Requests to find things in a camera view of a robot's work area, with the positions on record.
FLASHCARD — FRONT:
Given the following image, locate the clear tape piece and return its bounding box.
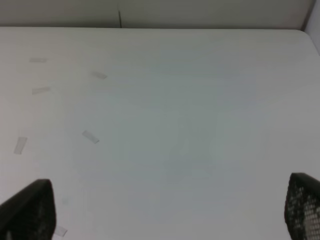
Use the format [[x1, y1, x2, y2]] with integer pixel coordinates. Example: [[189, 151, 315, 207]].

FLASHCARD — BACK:
[[54, 225, 68, 238], [31, 86, 51, 95], [29, 57, 47, 63], [91, 71, 107, 80], [13, 137, 28, 155], [82, 130, 100, 144]]

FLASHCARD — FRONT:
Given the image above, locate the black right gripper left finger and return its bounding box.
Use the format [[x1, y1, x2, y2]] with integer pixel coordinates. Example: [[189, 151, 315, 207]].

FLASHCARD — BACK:
[[0, 179, 57, 240]]

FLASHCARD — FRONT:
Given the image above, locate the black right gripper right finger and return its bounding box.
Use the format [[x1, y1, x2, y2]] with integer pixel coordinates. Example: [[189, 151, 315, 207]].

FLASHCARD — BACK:
[[284, 172, 320, 240]]

